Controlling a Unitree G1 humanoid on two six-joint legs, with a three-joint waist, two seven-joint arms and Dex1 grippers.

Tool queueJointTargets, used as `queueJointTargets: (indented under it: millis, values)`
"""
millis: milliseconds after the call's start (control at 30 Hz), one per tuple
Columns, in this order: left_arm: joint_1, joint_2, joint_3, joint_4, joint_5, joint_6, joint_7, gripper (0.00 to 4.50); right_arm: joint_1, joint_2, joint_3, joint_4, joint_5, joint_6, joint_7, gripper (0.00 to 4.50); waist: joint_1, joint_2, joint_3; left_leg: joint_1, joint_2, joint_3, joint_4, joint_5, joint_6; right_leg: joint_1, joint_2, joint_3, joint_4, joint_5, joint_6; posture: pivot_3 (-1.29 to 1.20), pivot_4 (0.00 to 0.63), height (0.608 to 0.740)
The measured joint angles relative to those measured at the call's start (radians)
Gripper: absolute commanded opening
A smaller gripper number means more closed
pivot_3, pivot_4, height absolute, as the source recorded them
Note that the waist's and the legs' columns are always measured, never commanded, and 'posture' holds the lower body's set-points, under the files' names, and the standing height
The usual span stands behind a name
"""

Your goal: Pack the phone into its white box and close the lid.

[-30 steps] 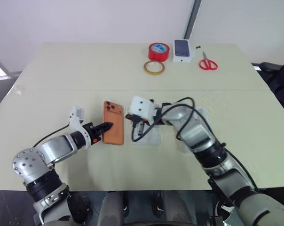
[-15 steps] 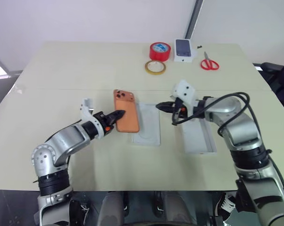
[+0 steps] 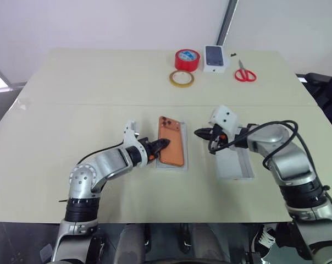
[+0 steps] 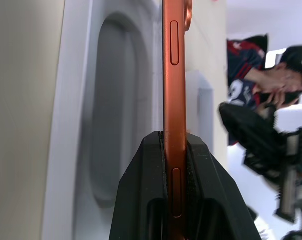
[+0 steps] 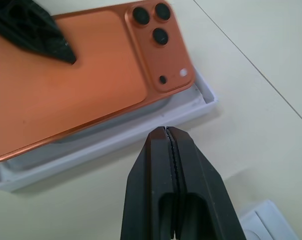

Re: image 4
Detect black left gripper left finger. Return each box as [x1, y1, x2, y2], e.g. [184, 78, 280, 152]
[108, 130, 172, 240]

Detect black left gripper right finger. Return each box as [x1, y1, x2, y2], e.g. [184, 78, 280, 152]
[186, 131, 263, 240]

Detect orange smartphone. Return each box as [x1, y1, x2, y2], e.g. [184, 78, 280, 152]
[161, 0, 195, 240]

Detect white phone box base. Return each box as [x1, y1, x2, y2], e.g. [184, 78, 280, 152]
[41, 0, 215, 240]

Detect black and silver equipment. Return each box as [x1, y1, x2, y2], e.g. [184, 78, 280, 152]
[217, 101, 302, 226]

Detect person in dark jersey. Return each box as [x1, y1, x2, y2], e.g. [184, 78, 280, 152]
[226, 33, 302, 151]

